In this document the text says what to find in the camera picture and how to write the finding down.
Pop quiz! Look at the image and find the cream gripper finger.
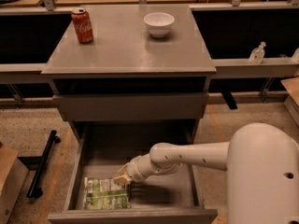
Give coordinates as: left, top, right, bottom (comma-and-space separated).
113, 174, 132, 185
118, 162, 131, 175

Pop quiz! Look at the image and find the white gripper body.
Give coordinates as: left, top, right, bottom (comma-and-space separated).
126, 159, 146, 182

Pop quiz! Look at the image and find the green jalapeno chip bag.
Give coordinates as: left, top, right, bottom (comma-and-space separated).
83, 177, 131, 210

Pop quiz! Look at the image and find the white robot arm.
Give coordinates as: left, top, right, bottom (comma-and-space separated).
114, 123, 299, 224

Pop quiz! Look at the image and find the open grey middle drawer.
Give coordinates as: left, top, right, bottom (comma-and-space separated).
48, 121, 218, 224

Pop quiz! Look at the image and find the closed grey top drawer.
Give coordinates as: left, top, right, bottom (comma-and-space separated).
53, 93, 208, 121

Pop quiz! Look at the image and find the grey drawer cabinet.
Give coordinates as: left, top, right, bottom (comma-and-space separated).
43, 5, 216, 140

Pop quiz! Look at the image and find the black metal bar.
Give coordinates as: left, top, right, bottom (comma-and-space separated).
26, 130, 61, 199

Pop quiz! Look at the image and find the brown cardboard box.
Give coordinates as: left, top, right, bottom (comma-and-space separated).
0, 145, 28, 224

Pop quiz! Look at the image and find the red cola can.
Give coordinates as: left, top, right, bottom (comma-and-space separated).
71, 8, 93, 44

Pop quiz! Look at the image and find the white ceramic bowl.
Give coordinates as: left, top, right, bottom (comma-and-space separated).
143, 12, 175, 37

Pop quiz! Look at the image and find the clear sanitizer pump bottle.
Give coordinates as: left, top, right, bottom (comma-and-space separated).
249, 41, 266, 64

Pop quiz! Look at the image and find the wooden board at right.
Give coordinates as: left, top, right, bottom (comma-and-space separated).
281, 77, 299, 126

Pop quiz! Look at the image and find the grey metal rail frame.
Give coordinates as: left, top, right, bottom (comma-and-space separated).
0, 4, 299, 100

